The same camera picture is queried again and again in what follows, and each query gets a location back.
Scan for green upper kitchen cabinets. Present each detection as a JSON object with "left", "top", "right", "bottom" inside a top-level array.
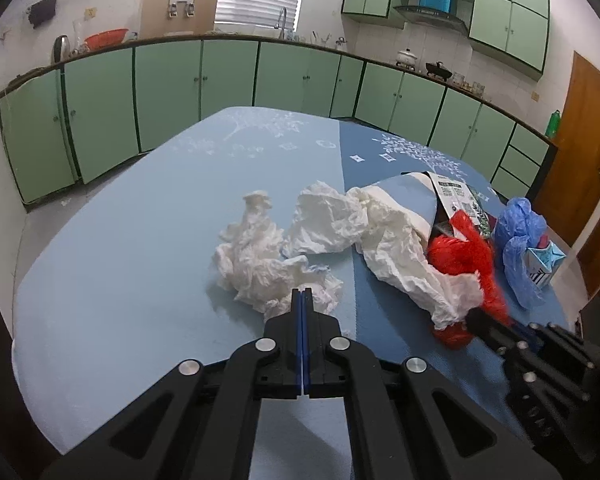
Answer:
[{"left": 341, "top": 0, "right": 551, "bottom": 81}]

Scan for white paper towel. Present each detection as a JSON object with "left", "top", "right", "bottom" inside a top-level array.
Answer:
[{"left": 281, "top": 181, "right": 371, "bottom": 261}]

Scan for blue plastic bag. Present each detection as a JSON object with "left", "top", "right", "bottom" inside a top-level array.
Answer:
[{"left": 494, "top": 197, "right": 548, "bottom": 311}]

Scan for large white paper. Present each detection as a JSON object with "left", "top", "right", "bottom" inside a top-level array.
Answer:
[{"left": 347, "top": 185, "right": 483, "bottom": 331}]

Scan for green kitchen cabinets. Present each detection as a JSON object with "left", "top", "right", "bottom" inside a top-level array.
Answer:
[
  {"left": 341, "top": 0, "right": 551, "bottom": 81},
  {"left": 0, "top": 35, "right": 557, "bottom": 211}
]

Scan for small blue star carton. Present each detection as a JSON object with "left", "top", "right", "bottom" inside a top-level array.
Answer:
[{"left": 522, "top": 240, "right": 566, "bottom": 292}]

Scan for dark hanging towel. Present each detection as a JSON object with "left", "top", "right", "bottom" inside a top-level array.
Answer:
[{"left": 27, "top": 0, "right": 57, "bottom": 28}]

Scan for green and white milk carton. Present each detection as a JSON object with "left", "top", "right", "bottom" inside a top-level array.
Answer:
[{"left": 425, "top": 172, "right": 501, "bottom": 238}]

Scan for blue and white paper bag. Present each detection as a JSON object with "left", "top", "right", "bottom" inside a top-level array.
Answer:
[{"left": 365, "top": 172, "right": 446, "bottom": 242}]

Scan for green lower kitchen cabinets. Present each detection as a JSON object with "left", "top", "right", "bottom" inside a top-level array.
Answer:
[{"left": 0, "top": 35, "right": 557, "bottom": 211}]

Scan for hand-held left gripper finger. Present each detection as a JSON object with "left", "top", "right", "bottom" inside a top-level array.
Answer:
[
  {"left": 304, "top": 287, "right": 563, "bottom": 480},
  {"left": 40, "top": 287, "right": 305, "bottom": 480}
]

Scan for range hood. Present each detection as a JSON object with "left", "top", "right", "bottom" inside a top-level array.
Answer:
[{"left": 392, "top": 5, "right": 468, "bottom": 36}]

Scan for glass jars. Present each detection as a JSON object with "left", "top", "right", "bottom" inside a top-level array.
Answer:
[{"left": 452, "top": 72, "right": 486, "bottom": 96}]

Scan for wooden board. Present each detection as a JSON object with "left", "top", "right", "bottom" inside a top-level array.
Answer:
[{"left": 140, "top": 0, "right": 220, "bottom": 39}]

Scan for small white tissue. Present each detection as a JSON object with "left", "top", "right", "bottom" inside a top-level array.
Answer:
[{"left": 211, "top": 190, "right": 345, "bottom": 322}]

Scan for red plastic basin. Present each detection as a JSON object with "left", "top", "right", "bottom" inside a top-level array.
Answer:
[{"left": 84, "top": 28, "right": 130, "bottom": 51}]

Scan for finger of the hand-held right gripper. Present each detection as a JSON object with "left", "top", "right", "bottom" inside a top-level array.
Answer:
[
  {"left": 511, "top": 321, "right": 597, "bottom": 367},
  {"left": 466, "top": 308, "right": 542, "bottom": 397}
]

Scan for brown wooden door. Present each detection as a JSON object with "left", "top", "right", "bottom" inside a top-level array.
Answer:
[{"left": 535, "top": 51, "right": 600, "bottom": 301}]

